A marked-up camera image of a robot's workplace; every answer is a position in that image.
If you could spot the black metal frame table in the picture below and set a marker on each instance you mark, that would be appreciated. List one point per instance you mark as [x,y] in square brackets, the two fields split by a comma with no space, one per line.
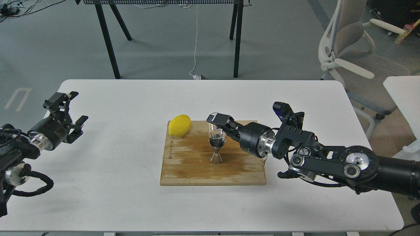
[136,30]

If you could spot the steel double jigger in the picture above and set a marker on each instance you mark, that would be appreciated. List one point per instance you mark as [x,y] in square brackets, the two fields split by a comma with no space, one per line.
[216,158]

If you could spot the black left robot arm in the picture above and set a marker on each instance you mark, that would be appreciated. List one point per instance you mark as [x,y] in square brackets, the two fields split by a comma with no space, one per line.
[15,147]

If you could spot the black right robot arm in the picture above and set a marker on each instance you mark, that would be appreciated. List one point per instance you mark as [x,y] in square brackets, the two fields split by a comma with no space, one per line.
[356,167]

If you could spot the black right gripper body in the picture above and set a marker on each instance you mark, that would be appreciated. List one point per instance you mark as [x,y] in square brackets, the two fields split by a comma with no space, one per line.
[254,138]

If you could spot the yellow lemon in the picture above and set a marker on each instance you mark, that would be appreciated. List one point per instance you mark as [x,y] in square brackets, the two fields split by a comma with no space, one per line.
[179,126]

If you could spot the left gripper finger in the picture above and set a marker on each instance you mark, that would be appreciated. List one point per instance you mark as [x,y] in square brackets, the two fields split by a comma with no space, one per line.
[58,104]
[74,130]

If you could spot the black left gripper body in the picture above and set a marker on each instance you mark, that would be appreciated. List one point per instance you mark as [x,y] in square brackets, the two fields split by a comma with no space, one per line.
[51,131]

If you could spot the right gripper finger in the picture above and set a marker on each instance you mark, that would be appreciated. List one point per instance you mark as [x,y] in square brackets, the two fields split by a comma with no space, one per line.
[221,121]

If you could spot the small clear glass cup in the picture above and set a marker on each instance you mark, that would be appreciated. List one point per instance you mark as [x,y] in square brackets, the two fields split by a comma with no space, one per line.
[216,136]

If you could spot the wooden cutting board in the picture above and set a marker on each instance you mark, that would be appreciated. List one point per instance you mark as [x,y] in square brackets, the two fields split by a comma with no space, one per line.
[186,162]

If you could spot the grey office chair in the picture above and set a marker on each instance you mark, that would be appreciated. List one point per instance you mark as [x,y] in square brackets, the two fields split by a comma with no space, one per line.
[346,54]

